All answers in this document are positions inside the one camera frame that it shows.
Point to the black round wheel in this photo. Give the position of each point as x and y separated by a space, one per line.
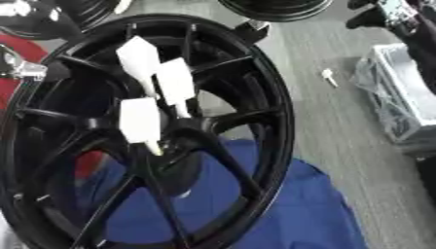
272 9
85 14

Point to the black block with silver top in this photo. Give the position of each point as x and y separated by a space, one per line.
251 31

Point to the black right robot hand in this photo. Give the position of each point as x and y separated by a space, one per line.
369 17

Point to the black spoked wheel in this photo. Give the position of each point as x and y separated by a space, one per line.
258 97

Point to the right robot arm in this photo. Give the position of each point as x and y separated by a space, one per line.
420 42

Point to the plastic-wrapped white box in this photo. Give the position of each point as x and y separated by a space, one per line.
406 94

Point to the silver metal bracket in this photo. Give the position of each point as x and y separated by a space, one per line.
28 69

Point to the white pin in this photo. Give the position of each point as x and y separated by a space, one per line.
176 81
139 121
138 58
328 76

